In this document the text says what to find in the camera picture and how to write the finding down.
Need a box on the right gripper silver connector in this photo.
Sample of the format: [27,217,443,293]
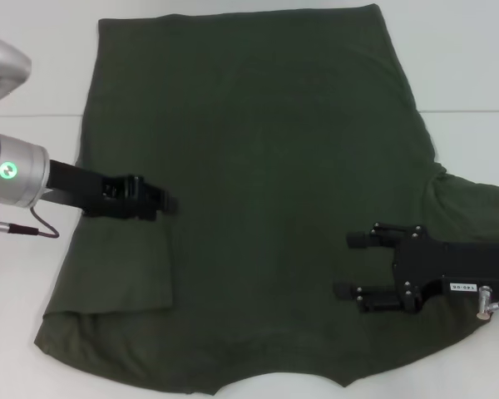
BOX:
[476,285,497,322]

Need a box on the dark green shirt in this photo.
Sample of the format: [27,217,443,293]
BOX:
[32,2,499,396]

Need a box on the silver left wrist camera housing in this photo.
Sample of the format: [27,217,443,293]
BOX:
[0,33,32,110]

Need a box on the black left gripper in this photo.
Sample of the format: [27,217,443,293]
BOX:
[39,159,180,222]

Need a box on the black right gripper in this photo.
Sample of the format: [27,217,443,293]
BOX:
[334,222,499,314]

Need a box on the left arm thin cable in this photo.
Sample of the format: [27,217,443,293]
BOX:
[0,206,62,240]

